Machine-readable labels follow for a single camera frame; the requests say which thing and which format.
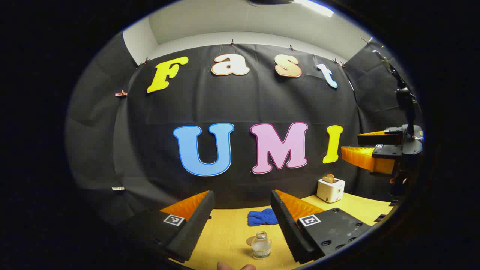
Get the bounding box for white toaster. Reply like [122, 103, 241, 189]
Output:
[317, 177, 345, 203]

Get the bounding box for blue cloth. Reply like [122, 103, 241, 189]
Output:
[247, 209, 279, 227]

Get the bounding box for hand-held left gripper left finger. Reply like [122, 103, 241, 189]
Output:
[126, 190, 215, 263]

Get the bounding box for clear plastic water bottle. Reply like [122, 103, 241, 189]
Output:
[251, 231, 272, 260]

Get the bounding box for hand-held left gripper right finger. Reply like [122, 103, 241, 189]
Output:
[271, 189, 372, 264]

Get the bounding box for black articulated stand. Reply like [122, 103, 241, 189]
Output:
[373, 49, 418, 128]

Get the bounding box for black backdrop cloth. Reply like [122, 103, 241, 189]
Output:
[66, 32, 417, 225]

